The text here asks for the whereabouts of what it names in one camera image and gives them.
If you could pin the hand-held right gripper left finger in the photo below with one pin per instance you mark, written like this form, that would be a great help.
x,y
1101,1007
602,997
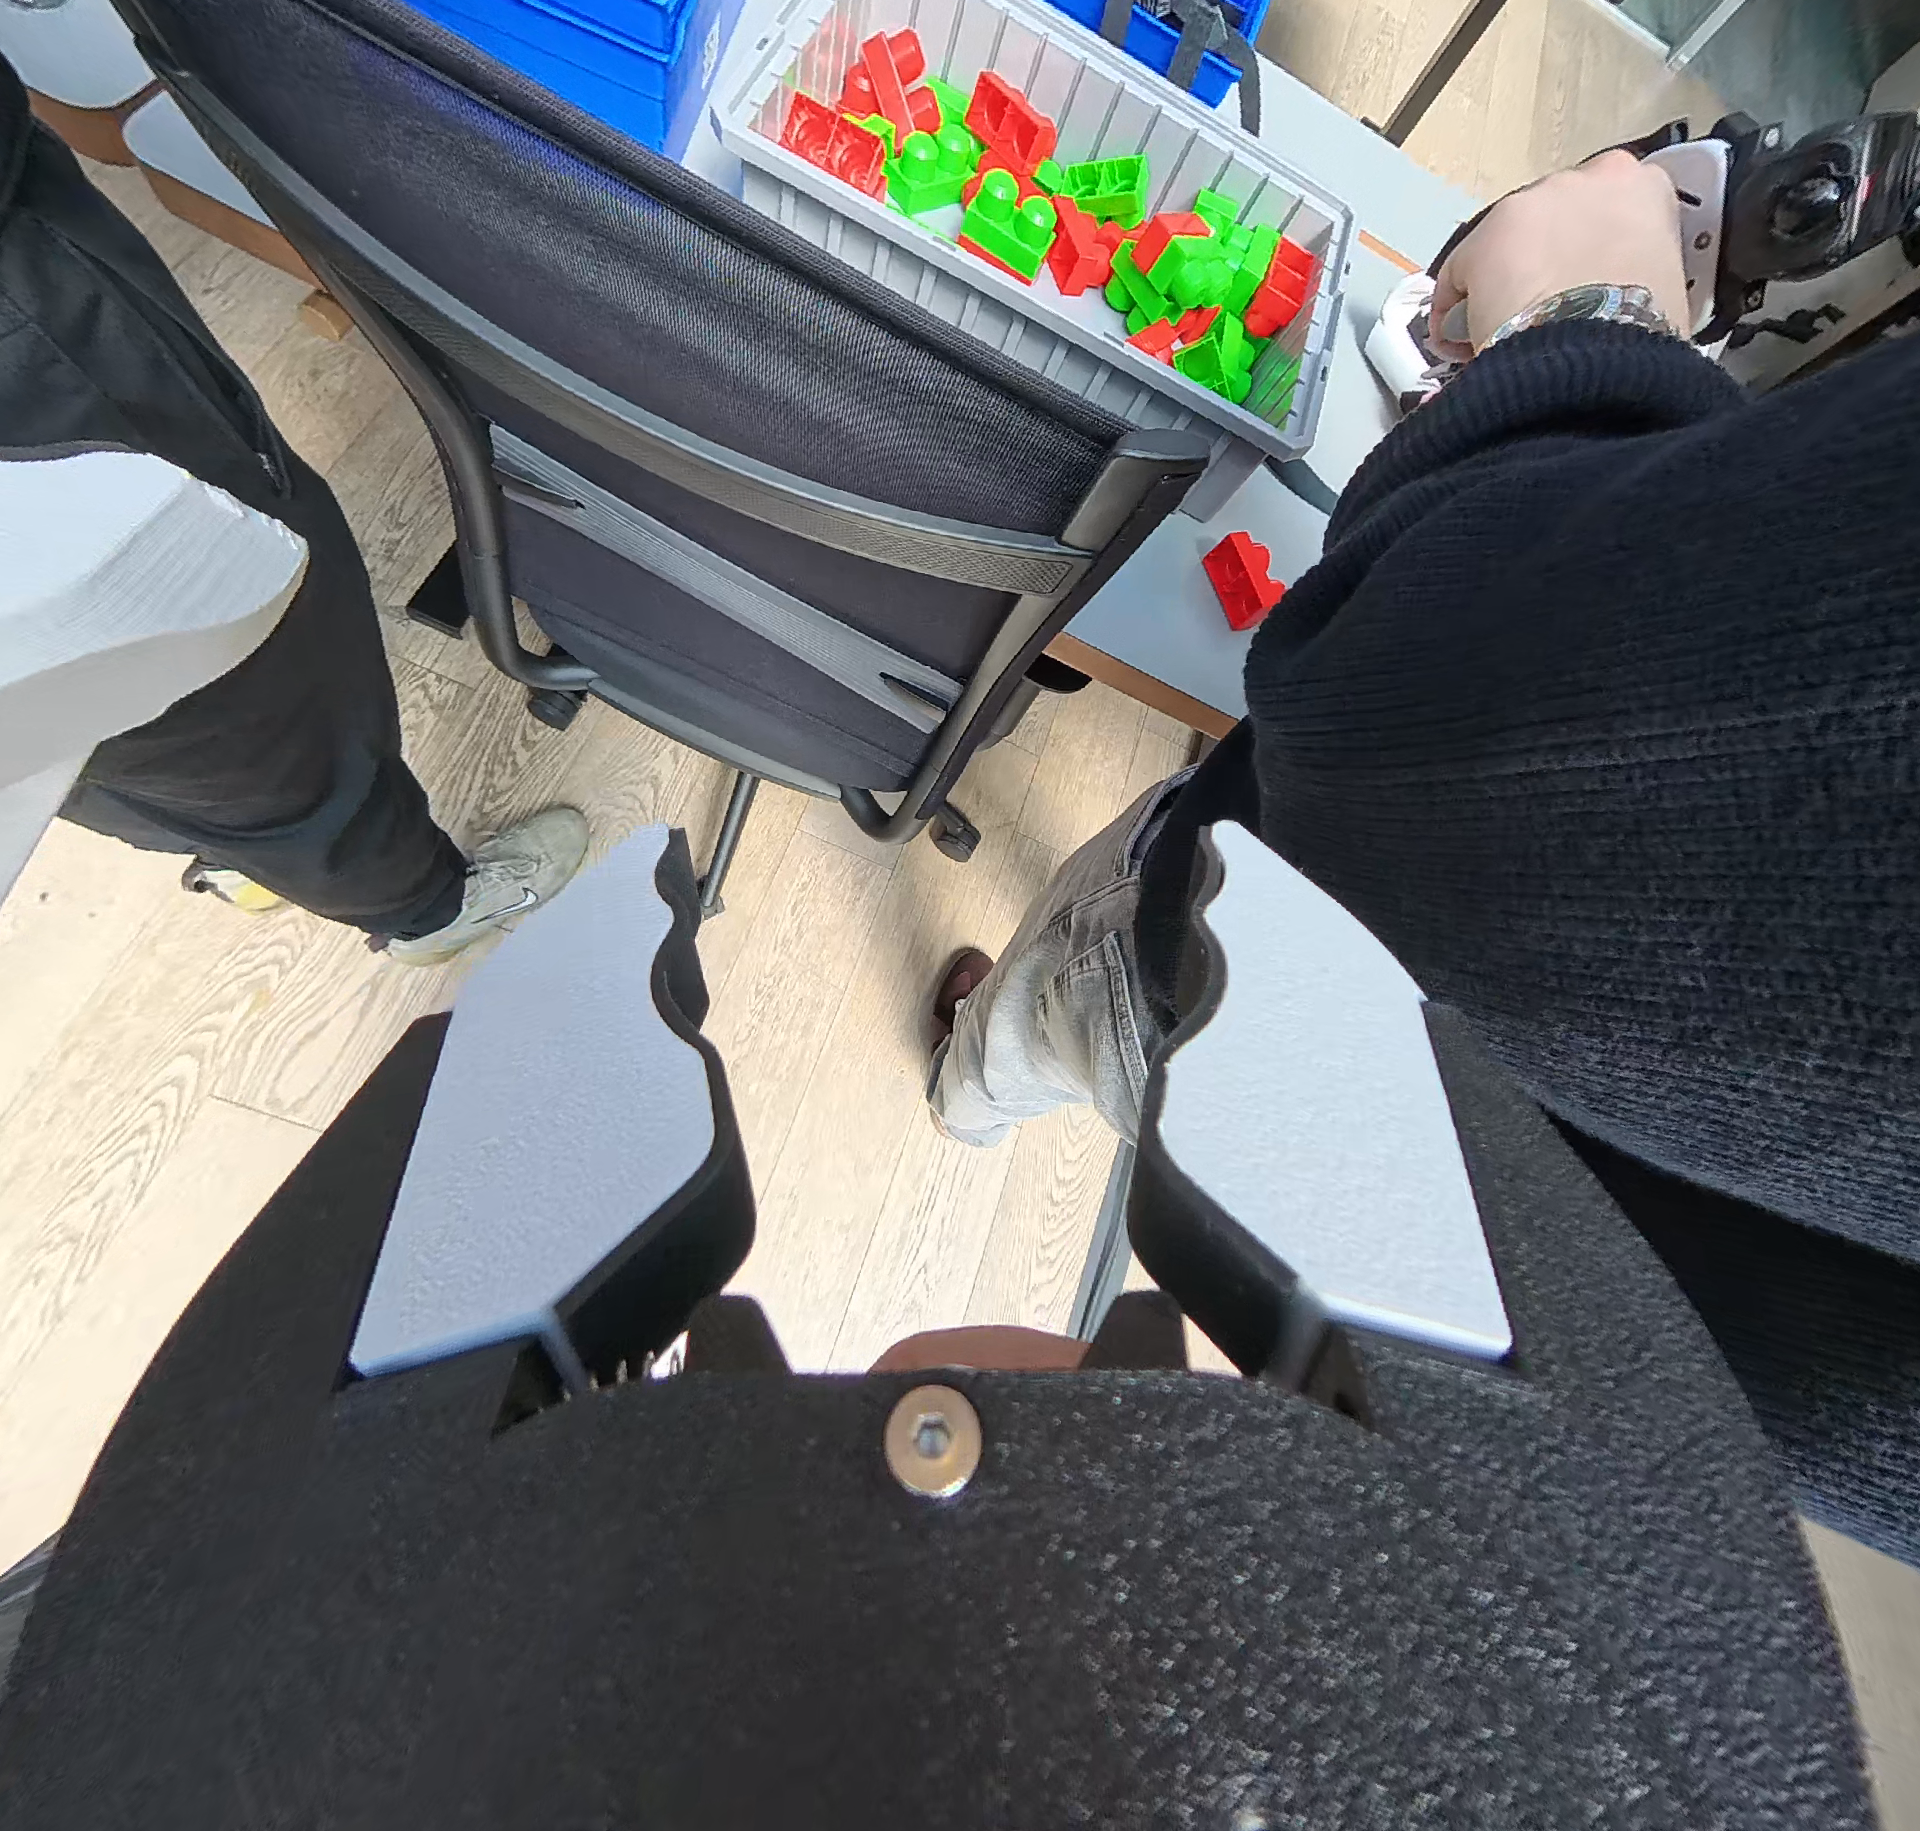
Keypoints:
x,y
541,1143

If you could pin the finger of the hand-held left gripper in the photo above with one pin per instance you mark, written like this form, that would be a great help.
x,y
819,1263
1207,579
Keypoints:
x,y
121,603

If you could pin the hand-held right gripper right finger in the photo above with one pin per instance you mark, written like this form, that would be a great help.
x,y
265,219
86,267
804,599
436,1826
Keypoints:
x,y
1321,1143

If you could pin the grey desk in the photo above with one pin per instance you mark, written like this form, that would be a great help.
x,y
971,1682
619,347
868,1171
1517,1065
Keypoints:
x,y
1162,647

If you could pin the red building block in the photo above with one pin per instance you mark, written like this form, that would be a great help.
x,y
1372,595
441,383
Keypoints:
x,y
1243,583

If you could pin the black mesh office chair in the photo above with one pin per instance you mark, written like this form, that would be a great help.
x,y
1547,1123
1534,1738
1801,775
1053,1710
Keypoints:
x,y
675,317

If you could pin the stacked blue plastic bins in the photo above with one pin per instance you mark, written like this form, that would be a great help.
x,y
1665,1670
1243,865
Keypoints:
x,y
571,17

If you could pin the silver wristwatch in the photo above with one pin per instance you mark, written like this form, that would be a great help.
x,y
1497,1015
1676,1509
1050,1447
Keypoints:
x,y
1590,313

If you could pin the pile of red green blocks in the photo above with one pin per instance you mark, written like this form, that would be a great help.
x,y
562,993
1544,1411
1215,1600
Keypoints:
x,y
1020,197

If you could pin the grey plastic bin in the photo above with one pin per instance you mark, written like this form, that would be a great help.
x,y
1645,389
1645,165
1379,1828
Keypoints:
x,y
1081,69

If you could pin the black metal leg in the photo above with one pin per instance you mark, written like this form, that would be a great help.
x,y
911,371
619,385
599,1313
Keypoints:
x,y
1470,31

